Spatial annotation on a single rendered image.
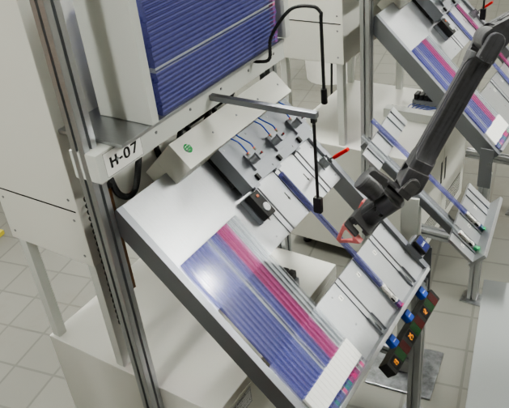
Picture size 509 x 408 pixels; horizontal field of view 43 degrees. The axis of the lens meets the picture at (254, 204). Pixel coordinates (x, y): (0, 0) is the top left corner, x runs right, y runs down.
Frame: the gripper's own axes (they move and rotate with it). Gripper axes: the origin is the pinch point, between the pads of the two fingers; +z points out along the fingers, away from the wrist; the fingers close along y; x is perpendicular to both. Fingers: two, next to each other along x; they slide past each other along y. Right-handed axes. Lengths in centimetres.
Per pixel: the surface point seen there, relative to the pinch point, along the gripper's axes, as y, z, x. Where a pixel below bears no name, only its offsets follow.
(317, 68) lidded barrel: -286, 167, -59
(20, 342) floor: 17, 175, -43
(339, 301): 14.8, 5.9, 11.8
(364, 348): 19.3, 5.9, 24.7
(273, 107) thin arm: 12.5, -19.5, -37.2
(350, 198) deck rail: -19.8, 8.1, -3.6
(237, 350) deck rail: 48.3, 7.3, -0.4
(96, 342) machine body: 42, 69, -23
